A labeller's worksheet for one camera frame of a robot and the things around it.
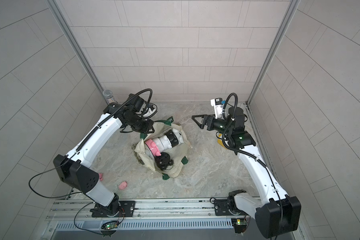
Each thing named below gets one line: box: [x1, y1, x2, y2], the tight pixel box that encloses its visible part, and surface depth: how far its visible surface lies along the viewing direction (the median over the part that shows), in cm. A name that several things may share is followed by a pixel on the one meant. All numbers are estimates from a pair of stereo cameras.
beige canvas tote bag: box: [131, 116, 193, 180], surface depth 80 cm
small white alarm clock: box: [152, 135, 173, 152], surface depth 86 cm
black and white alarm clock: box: [164, 129, 179, 148], surface depth 86 cm
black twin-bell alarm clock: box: [155, 152, 174, 171], surface depth 84 cm
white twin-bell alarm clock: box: [172, 128, 185, 144], surface depth 86 cm
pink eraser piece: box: [119, 181, 128, 190], surface depth 78 cm
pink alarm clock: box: [144, 139, 162, 157], surface depth 83 cm
